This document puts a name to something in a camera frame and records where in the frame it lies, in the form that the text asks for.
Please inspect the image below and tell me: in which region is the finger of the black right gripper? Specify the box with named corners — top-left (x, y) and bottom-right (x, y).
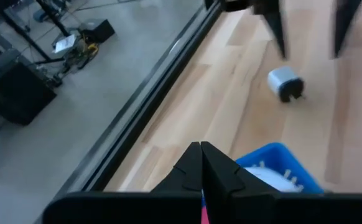
top-left (332, 0), bottom-right (362, 60)
top-left (252, 0), bottom-right (290, 60)

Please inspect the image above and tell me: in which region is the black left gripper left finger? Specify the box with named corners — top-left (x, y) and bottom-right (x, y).
top-left (121, 141), bottom-right (203, 224)

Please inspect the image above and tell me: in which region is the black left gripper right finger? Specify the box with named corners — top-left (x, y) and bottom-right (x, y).
top-left (201, 141), bottom-right (318, 224)

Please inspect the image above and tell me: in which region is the pink charger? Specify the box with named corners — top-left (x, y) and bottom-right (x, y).
top-left (200, 189), bottom-right (210, 224)

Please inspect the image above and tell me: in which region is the blue plastic basket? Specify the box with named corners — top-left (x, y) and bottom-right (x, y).
top-left (235, 142), bottom-right (325, 194)

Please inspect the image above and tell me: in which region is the black equipment box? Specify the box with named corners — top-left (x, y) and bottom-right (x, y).
top-left (78, 18), bottom-right (116, 44)

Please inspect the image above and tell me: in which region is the white paper sheet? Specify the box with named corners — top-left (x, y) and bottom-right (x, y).
top-left (52, 34), bottom-right (77, 54)

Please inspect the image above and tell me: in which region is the black pole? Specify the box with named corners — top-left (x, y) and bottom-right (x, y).
top-left (36, 0), bottom-right (72, 37)

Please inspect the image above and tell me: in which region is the yellow cable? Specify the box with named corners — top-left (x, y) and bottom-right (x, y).
top-left (86, 43), bottom-right (100, 55)

